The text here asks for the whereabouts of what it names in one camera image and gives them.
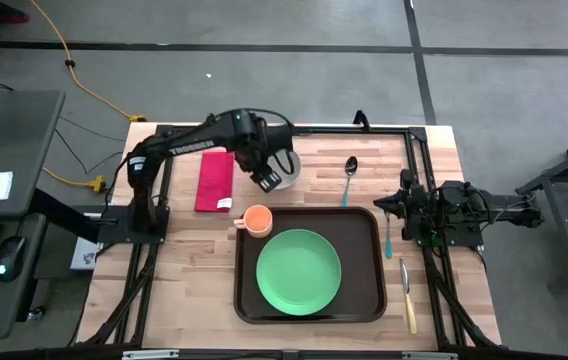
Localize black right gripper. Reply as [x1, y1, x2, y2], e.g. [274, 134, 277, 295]
[372, 168, 438, 241]

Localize grey plastic bowl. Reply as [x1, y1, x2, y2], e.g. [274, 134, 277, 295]
[262, 147, 302, 192]

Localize teal-handled metal fork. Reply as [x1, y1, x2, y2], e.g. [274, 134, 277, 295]
[383, 211, 395, 260]

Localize orange plastic mug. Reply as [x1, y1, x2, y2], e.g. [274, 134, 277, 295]
[233, 204, 274, 239]

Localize red cloth napkin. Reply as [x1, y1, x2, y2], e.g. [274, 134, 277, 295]
[194, 151, 236, 214]

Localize teal-handled metal spoon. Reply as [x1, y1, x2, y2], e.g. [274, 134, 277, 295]
[339, 155, 360, 208]

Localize green plastic plate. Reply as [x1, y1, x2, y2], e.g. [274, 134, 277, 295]
[255, 228, 343, 317]

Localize dark brown serving tray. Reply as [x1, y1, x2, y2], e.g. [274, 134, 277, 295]
[233, 206, 388, 325]

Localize white printed box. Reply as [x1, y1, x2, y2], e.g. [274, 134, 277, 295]
[69, 234, 103, 272]

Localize grey computer desk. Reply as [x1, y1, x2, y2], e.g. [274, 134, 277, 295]
[0, 89, 68, 342]

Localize black computer mouse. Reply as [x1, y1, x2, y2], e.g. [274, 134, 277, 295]
[0, 235, 28, 283]

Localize person's foot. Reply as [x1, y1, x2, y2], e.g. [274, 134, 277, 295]
[0, 1, 31, 25]

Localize black aluminium table frame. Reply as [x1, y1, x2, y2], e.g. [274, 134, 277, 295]
[76, 122, 503, 352]

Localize yellow-handled table knife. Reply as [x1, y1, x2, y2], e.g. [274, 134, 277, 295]
[398, 257, 419, 336]

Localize yellow extension cable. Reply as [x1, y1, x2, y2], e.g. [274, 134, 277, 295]
[28, 0, 148, 124]
[41, 167, 108, 196]

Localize silver metal bracket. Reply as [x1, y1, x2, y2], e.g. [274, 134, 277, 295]
[402, 351, 458, 360]
[122, 349, 180, 360]

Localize black floor cable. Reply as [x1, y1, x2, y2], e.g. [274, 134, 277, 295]
[53, 113, 130, 176]

